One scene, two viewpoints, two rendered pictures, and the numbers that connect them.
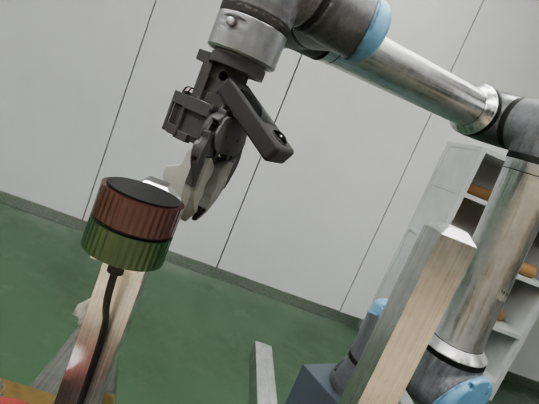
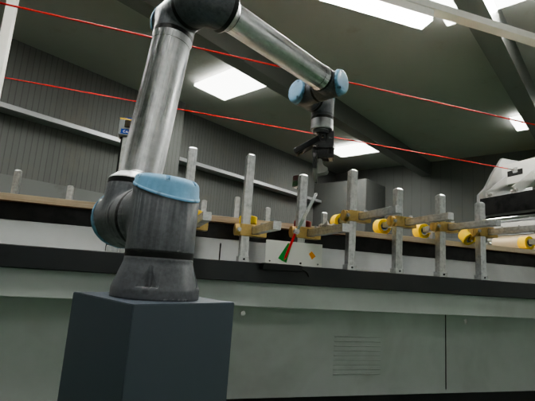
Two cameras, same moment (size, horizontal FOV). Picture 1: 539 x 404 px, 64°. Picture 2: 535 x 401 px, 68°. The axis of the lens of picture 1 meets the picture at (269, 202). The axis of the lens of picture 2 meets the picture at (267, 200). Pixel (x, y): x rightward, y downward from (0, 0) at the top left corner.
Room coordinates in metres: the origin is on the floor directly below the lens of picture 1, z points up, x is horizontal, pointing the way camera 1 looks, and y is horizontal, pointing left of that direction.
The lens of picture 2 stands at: (2.04, -0.37, 0.68)
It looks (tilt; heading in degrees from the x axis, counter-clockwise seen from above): 10 degrees up; 170
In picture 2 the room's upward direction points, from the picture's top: 4 degrees clockwise
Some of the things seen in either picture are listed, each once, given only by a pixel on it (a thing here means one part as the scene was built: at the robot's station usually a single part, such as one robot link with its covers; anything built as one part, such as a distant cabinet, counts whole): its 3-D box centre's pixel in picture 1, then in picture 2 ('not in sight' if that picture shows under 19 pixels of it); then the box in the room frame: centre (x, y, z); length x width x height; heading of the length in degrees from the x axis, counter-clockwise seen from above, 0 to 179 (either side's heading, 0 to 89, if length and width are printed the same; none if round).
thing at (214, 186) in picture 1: (200, 183); (320, 169); (0.57, 0.10, 1.08); 0.06 x 0.03 x 0.09; 68
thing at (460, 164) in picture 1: (469, 269); not in sight; (2.99, -1.49, 0.77); 0.90 x 0.45 x 1.55; 98
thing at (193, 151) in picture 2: not in sight; (187, 204); (0.41, -0.41, 0.91); 0.04 x 0.04 x 0.48; 7
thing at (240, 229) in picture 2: not in sight; (250, 231); (0.37, -0.13, 0.83); 0.14 x 0.06 x 0.05; 97
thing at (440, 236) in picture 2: not in sight; (440, 241); (0.25, 0.84, 0.87); 0.04 x 0.04 x 0.48; 7
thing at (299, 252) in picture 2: not in sight; (294, 253); (0.37, 0.06, 0.75); 0.26 x 0.01 x 0.10; 97
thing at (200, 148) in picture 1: (205, 154); not in sight; (0.52, 0.10, 1.12); 0.05 x 0.02 x 0.09; 158
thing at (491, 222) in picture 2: not in sight; (454, 226); (0.30, 0.88, 0.95); 0.50 x 0.04 x 0.04; 7
